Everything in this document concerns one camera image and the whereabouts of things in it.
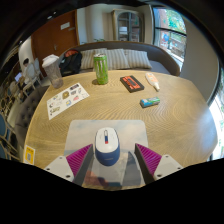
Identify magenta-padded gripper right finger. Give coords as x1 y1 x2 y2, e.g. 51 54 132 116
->
134 143 184 185

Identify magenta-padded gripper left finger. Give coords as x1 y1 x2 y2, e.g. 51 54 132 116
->
43 143 95 187

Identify white and blue computer mouse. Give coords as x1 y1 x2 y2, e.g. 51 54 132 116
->
94 127 121 167

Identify sky print mouse pad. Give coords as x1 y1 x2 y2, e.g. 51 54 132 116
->
64 119 150 188

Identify yellow card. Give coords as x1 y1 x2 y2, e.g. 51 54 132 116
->
23 144 36 166

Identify grey tufted bench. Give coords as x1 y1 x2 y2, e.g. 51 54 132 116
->
14 85 48 138

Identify small green and blue pack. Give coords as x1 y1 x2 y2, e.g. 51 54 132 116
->
139 96 161 109

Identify white sticker sheet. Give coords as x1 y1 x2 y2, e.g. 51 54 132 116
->
46 82 91 121

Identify white tube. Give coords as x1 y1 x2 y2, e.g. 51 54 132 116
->
145 72 161 92

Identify clear plastic cup with lid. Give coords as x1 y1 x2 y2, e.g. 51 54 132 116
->
41 54 64 89

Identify black backpack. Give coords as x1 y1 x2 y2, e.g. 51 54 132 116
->
59 49 83 77

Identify green drink can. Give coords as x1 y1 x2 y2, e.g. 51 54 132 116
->
92 53 110 86

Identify grey curved sofa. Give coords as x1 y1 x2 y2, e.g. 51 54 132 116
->
58 40 182 78

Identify striped cushion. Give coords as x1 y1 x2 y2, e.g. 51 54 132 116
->
105 48 131 70
124 49 153 70
79 48 108 71

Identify brown wooden door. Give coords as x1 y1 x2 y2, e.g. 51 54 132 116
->
31 9 80 68

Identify black framed window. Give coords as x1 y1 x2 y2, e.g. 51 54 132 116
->
152 6 188 64

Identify arched glass door cabinet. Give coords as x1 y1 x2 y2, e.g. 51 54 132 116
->
111 9 145 43

